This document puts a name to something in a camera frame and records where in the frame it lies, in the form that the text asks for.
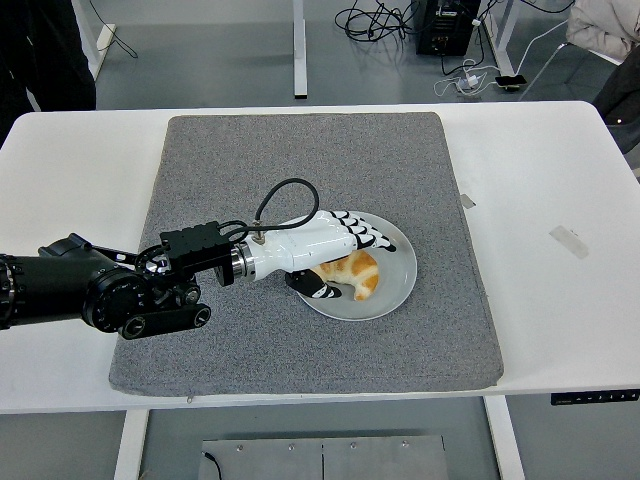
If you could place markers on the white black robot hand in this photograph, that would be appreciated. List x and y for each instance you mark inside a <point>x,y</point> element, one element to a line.
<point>310,242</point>

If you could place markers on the golden croissant bread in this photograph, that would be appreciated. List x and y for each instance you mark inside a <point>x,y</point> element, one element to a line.
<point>362,277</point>

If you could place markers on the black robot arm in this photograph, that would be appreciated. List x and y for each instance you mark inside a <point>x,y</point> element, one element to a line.
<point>50,285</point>

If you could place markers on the pale grey round plate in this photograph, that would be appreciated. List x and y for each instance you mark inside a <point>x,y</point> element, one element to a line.
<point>392,295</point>

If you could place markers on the grey metal plate with screws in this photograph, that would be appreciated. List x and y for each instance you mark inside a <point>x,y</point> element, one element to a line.
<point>320,460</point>

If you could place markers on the grey fabric mat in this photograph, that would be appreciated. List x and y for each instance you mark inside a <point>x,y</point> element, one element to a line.
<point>300,150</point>

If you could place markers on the small grey tape piece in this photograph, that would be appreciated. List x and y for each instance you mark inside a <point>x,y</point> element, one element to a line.
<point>468,200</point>

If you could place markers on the black computer box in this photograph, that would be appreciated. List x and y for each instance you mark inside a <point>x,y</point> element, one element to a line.
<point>445,30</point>

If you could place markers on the black smartphone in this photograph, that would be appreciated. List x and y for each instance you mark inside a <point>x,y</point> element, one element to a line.
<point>511,81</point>

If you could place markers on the long translucent tape piece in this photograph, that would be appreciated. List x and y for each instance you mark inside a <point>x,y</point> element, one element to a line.
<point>569,241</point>

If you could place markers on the white table leg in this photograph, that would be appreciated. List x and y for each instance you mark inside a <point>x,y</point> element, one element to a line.
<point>131,445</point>
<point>502,440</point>

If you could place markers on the white desk leg with foot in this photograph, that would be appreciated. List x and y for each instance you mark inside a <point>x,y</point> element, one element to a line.
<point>502,35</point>

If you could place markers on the thin white chair leg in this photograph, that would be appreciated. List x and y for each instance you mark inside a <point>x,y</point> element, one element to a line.
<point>542,67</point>

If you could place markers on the black table control panel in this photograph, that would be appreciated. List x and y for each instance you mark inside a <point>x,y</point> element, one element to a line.
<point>595,397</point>

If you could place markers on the person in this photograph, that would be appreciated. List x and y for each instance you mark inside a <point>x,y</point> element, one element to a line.
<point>40,50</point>

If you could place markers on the black garment on chair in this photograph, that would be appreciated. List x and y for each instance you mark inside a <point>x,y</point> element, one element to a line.
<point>622,100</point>

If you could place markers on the beige padded jacket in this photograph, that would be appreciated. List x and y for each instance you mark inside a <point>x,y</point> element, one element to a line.
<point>605,25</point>

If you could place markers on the white background table post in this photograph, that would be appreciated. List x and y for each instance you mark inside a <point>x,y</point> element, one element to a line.
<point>299,50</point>

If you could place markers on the white desk frame leg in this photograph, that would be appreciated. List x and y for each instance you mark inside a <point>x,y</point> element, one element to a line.
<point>87,30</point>

